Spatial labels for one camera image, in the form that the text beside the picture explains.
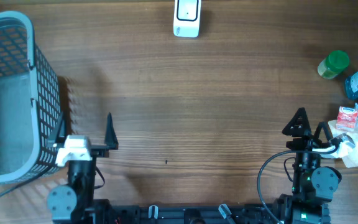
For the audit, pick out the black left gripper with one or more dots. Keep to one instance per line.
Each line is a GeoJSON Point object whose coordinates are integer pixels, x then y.
{"type": "Point", "coordinates": [109, 142]}

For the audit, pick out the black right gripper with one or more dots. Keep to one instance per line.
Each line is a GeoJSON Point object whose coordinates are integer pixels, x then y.
{"type": "Point", "coordinates": [307, 142]}

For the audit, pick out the red tissue packet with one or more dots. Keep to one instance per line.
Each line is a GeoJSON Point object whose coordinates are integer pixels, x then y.
{"type": "Point", "coordinates": [346, 118]}

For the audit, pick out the green lid jar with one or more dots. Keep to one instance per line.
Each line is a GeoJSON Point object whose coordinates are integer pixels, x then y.
{"type": "Point", "coordinates": [335, 63]}

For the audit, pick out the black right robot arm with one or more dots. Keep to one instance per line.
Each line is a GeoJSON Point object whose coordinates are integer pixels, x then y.
{"type": "Point", "coordinates": [313, 185]}

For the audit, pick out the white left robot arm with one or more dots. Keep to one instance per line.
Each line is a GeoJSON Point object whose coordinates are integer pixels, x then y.
{"type": "Point", "coordinates": [74, 202]}

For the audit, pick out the white barcode scanner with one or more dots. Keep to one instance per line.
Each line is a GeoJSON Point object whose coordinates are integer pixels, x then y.
{"type": "Point", "coordinates": [186, 18]}

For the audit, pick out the grey plastic shopping basket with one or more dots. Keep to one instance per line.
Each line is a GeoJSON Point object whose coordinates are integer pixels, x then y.
{"type": "Point", "coordinates": [29, 102]}

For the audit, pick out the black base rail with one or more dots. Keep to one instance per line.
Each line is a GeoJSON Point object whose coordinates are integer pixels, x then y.
{"type": "Point", "coordinates": [247, 214]}

